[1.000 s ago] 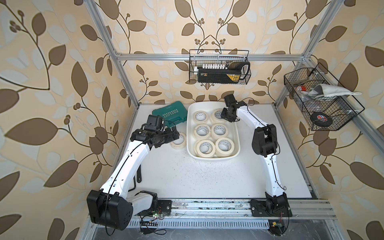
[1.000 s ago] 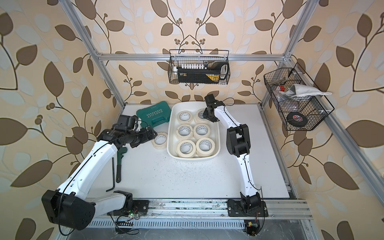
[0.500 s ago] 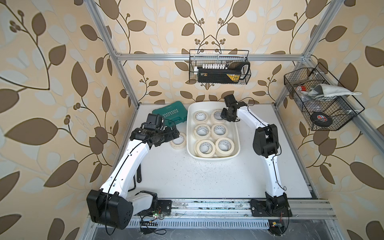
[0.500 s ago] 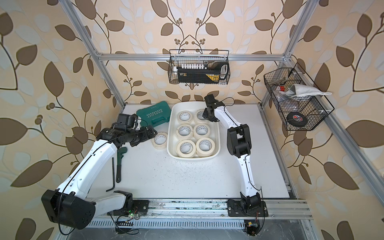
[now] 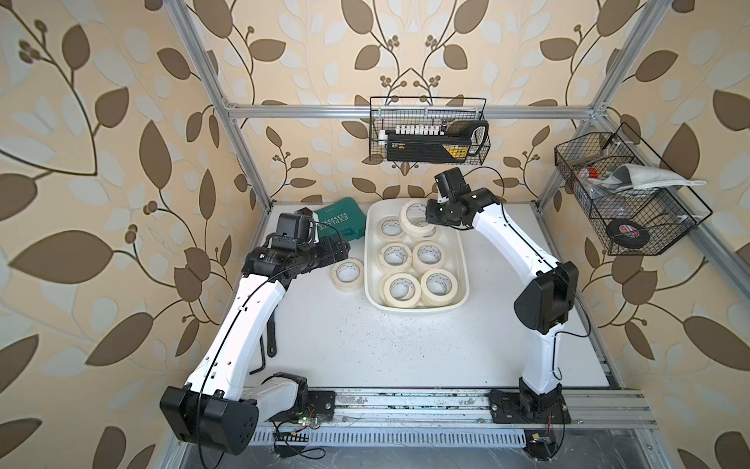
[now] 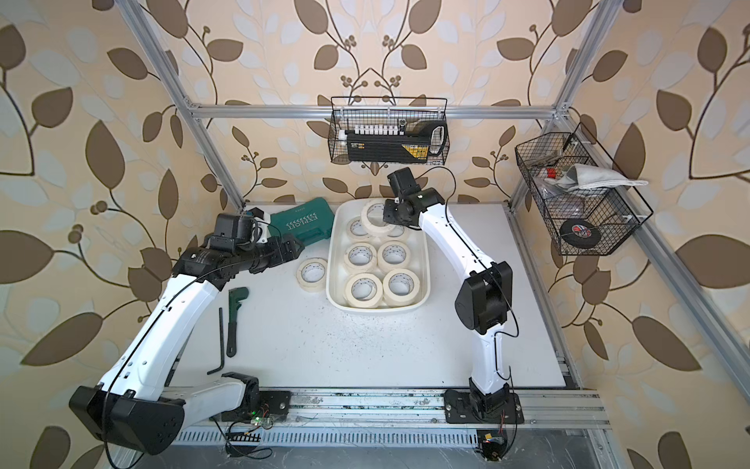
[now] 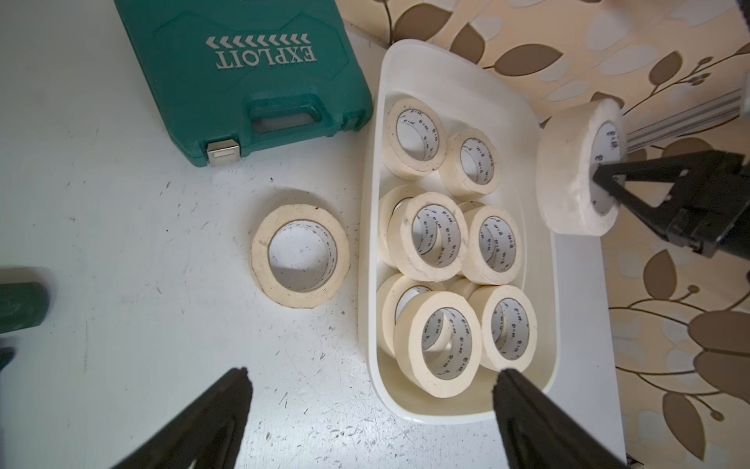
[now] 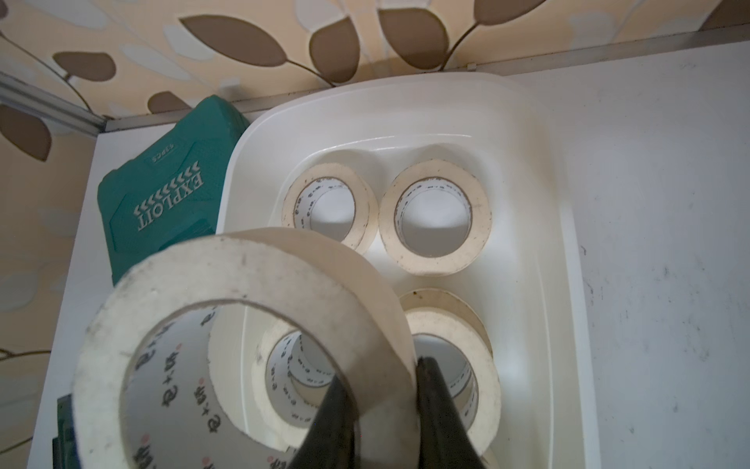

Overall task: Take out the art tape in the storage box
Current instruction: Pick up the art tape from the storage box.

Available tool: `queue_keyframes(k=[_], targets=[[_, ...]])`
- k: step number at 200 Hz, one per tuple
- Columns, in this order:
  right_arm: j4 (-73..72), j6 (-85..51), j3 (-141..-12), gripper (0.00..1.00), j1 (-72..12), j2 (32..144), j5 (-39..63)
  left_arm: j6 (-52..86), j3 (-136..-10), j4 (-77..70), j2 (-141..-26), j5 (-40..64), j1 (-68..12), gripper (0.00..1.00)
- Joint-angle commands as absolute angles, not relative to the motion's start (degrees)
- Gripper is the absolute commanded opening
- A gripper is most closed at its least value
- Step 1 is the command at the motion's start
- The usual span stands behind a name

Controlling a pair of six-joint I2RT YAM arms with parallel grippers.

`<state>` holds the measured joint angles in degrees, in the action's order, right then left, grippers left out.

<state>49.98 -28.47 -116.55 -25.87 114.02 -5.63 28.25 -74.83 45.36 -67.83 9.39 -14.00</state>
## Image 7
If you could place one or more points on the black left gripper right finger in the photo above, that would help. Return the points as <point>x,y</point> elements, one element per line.
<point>536,433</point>

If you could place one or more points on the cream tape roll five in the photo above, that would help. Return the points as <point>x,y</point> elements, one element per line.
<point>495,246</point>

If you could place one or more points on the cream tape roll four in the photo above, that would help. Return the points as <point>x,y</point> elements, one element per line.
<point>428,238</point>

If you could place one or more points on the cream tape roll two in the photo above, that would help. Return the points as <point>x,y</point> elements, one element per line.
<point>508,327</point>

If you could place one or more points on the cream tape roll three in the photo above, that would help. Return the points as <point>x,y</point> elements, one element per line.
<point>573,144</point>

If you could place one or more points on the green tool case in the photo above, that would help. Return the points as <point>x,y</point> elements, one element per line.
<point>230,78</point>

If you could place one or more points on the cream tape roll six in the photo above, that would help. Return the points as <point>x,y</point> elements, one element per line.
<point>416,141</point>

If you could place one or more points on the aluminium frame post right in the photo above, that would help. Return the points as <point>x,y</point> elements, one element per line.
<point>707,116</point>

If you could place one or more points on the cream tape roll seven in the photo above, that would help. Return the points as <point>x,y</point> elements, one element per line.
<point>470,170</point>

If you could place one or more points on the green pipe wrench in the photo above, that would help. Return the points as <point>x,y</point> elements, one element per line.
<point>23,305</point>

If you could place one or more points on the cream tape roll one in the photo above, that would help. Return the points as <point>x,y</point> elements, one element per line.
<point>453,373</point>

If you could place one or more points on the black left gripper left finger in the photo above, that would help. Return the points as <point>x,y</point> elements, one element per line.
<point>206,434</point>

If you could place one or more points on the cream tape roll eight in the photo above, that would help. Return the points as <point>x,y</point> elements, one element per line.
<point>300,256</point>

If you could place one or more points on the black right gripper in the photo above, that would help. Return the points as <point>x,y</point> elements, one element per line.
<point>710,198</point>

